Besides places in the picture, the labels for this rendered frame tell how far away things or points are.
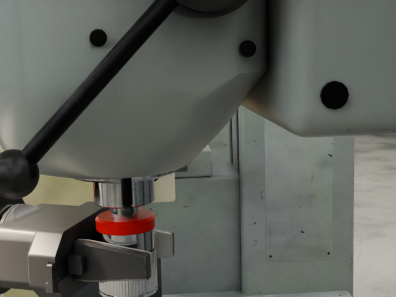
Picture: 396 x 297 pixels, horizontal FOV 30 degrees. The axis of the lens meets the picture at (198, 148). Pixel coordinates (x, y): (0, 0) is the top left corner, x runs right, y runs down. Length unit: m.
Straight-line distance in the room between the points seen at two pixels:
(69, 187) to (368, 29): 1.92
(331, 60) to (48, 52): 0.18
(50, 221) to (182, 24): 0.21
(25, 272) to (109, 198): 0.09
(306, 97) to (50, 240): 0.22
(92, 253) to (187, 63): 0.18
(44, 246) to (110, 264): 0.05
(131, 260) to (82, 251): 0.04
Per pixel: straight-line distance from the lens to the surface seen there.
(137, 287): 0.58
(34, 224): 0.60
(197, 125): 0.50
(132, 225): 0.57
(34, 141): 0.45
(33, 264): 0.57
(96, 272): 0.58
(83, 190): 2.35
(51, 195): 2.35
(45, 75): 0.48
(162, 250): 0.61
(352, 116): 0.48
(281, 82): 0.48
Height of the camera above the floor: 1.42
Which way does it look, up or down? 10 degrees down
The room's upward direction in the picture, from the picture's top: 2 degrees counter-clockwise
